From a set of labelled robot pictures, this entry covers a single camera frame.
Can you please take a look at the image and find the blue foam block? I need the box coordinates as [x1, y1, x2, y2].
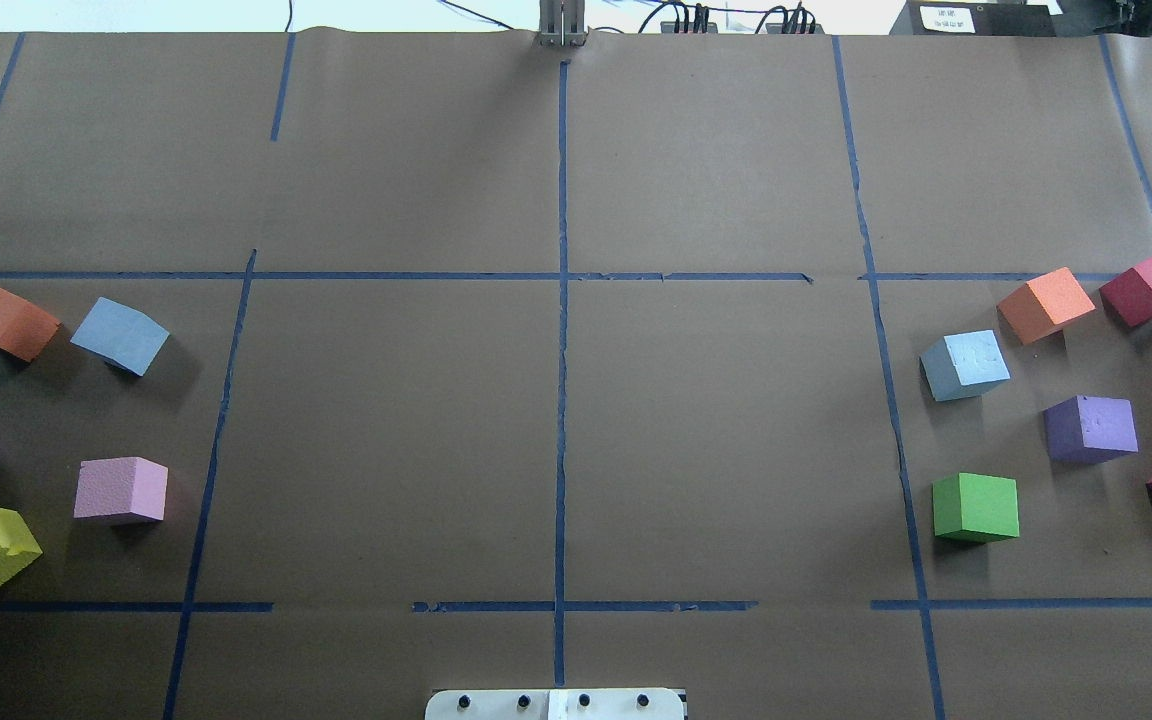
[920, 331, 1011, 402]
[70, 297, 170, 377]

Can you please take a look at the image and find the green foam block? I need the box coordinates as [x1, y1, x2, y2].
[931, 471, 1021, 543]

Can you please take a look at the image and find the pink foam block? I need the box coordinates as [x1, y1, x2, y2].
[71, 457, 169, 525]

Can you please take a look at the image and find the orange foam block right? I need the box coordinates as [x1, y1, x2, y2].
[996, 266, 1096, 344]

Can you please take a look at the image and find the orange foam block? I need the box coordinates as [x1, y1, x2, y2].
[996, 266, 1096, 344]
[0, 287, 61, 363]

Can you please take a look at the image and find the purple foam block right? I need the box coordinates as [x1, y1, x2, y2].
[1043, 395, 1140, 464]

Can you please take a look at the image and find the black box with label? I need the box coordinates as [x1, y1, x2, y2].
[888, 1, 1058, 38]

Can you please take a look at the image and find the orange foam block left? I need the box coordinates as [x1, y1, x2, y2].
[0, 287, 61, 363]

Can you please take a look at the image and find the dark red block upper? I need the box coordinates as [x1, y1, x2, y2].
[1100, 256, 1152, 328]

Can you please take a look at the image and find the aluminium frame post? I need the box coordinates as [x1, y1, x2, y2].
[538, 0, 588, 47]

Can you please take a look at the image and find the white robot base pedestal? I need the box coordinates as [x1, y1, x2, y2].
[424, 687, 689, 719]

